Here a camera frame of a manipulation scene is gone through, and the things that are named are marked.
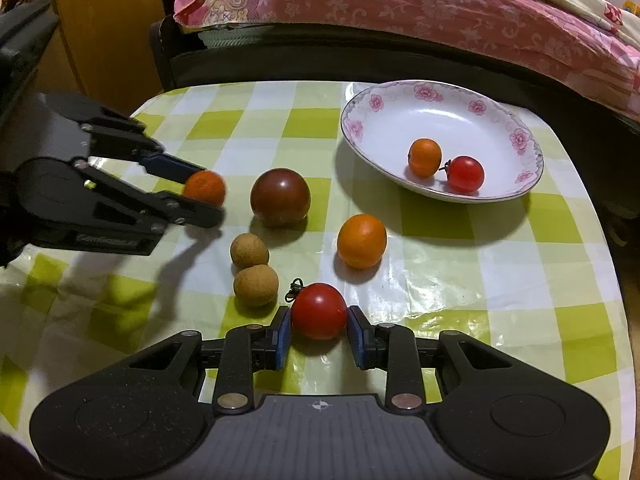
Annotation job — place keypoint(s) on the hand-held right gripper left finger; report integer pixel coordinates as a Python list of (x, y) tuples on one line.
[(283, 340)]

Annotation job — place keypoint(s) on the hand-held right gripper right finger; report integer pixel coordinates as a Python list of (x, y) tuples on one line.
[(356, 340)]

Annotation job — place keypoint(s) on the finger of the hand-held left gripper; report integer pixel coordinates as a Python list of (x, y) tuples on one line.
[(167, 164), (200, 214)]

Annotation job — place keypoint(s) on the red cherry tomato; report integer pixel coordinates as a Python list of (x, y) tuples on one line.
[(319, 311), (466, 175)]

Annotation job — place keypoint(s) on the brown longan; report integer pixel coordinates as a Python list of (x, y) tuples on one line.
[(255, 286), (249, 250)]

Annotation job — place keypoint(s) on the dark red tomato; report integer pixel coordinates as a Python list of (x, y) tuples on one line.
[(280, 197)]

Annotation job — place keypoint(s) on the white floral plate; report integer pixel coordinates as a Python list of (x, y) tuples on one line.
[(450, 120)]

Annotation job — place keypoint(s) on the pink floral bed sheet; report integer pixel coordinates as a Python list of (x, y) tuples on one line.
[(380, 5)]

